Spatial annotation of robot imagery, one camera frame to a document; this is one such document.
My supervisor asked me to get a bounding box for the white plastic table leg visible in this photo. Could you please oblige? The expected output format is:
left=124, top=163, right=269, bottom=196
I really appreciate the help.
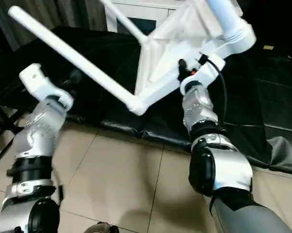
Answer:
left=206, top=0, right=246, bottom=41
left=7, top=5, right=148, bottom=116
left=100, top=0, right=150, bottom=46

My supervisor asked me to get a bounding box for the black mat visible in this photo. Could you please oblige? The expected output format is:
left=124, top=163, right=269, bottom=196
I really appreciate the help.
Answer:
left=0, top=24, right=292, bottom=176

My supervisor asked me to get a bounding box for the white low cabinet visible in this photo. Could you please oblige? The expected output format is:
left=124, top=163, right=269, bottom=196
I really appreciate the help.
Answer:
left=104, top=0, right=244, bottom=35

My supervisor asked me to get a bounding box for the grey curtain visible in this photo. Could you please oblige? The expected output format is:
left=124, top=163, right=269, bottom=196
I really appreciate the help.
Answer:
left=0, top=0, right=108, bottom=52

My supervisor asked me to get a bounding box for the black left robot foot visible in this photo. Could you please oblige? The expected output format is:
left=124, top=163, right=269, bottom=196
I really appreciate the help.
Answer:
left=84, top=221, right=120, bottom=233

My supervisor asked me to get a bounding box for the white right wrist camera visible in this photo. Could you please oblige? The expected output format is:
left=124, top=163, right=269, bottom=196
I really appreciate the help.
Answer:
left=179, top=51, right=227, bottom=96

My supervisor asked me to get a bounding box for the black metal table frame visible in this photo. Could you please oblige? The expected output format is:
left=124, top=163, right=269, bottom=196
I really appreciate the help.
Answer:
left=0, top=104, right=23, bottom=171

